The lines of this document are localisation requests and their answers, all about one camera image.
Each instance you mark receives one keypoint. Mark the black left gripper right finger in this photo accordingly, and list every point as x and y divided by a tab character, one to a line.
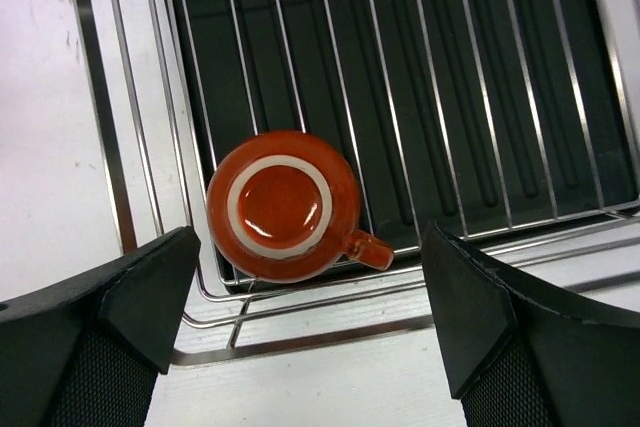
519	351

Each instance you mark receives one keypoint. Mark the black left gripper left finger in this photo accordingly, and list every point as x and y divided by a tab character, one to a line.
87	351

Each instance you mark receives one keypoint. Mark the red orange glazed cup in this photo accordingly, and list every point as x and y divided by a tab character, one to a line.
284	206

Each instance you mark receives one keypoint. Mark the black drip tray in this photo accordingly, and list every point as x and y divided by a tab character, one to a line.
497	119

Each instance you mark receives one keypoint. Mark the chrome wire dish rack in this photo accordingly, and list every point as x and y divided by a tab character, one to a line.
153	174

